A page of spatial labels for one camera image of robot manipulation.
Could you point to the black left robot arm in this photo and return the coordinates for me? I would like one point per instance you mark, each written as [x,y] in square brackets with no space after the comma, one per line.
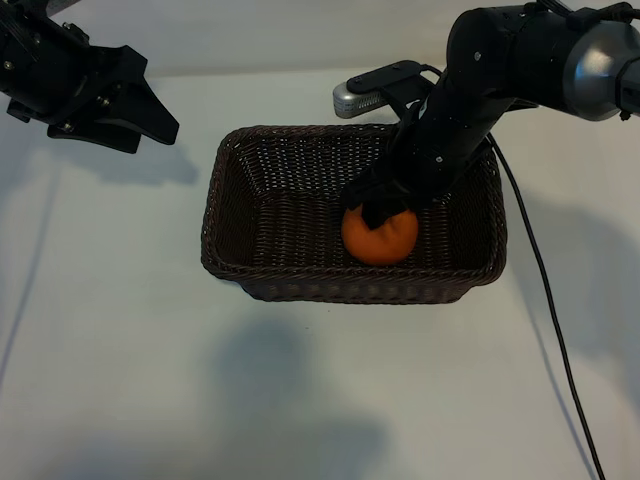
[15,7]

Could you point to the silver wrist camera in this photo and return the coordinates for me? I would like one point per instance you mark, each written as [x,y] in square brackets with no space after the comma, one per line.
[360,100]

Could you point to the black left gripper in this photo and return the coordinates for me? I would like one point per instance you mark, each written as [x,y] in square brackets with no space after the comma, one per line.
[55,75]

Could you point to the orange fruit with knob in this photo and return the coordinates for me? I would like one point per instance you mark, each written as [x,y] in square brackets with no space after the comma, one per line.
[385,247]

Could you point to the dark brown woven basket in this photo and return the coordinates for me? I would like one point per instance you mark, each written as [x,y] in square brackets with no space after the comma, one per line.
[280,225]

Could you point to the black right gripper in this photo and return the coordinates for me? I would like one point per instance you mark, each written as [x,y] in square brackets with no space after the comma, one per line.
[440,145]

